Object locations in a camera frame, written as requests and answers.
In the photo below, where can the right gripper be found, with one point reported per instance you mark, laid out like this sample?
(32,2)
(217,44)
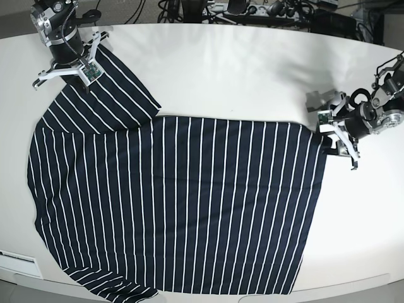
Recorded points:
(61,53)

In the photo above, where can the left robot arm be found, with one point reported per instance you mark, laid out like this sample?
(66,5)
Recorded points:
(382,108)

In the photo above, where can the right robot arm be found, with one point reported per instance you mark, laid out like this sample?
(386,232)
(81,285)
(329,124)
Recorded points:
(57,25)

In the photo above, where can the white label sticker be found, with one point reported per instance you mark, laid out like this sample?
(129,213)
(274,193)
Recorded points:
(20,264)

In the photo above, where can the white power strip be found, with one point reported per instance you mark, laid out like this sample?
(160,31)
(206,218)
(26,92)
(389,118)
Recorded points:
(275,10)

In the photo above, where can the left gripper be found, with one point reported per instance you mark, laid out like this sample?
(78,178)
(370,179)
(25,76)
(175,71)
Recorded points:
(355,126)

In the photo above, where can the black cable bundle background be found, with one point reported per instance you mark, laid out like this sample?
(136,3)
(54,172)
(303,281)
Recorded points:
(171,12)

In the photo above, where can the navy white striped T-shirt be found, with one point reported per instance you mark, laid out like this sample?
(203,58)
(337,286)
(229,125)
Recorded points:
(130,203)

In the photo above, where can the black equipment stand background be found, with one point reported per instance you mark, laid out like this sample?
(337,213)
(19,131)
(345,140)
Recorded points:
(192,10)

